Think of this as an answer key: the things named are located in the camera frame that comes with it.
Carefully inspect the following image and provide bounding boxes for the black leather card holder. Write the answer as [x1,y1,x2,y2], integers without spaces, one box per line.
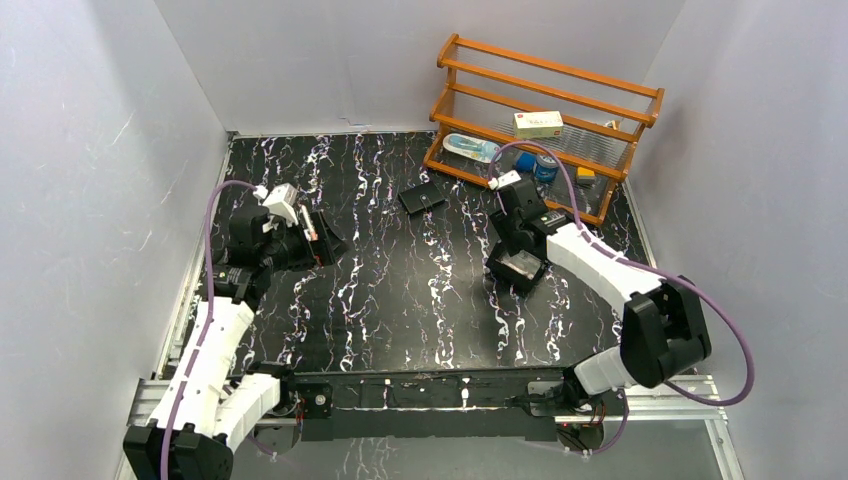
[398,181,446,216]

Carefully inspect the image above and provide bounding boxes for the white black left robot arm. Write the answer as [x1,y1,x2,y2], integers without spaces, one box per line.
[123,206,348,479]

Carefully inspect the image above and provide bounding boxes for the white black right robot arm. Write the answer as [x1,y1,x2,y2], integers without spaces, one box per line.
[486,172,712,414]

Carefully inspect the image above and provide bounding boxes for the black tray with cards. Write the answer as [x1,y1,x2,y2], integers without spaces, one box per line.
[485,241,548,295]

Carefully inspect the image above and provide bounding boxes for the white blue packaged item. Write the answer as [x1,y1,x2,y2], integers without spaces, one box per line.
[442,133,500,164]

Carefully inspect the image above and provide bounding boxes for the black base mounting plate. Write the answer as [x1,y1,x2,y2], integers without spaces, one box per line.
[235,367,627,444]

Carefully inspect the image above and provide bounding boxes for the small blue cube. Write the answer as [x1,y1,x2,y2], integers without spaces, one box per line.
[514,152,537,173]

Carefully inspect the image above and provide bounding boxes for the orange wooden shelf rack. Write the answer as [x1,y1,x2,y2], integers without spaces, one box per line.
[423,33,665,225]

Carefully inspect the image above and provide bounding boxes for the blue round container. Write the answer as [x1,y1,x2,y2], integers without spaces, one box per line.
[534,155,560,184]

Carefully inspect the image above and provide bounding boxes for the white cardboard box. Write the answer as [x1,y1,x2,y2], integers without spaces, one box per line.
[513,111,564,140]

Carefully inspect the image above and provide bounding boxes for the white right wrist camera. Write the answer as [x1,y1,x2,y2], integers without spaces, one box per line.
[488,170,522,191]

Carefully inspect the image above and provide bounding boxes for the aluminium frame rail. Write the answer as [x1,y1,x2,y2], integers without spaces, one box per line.
[127,374,728,427]

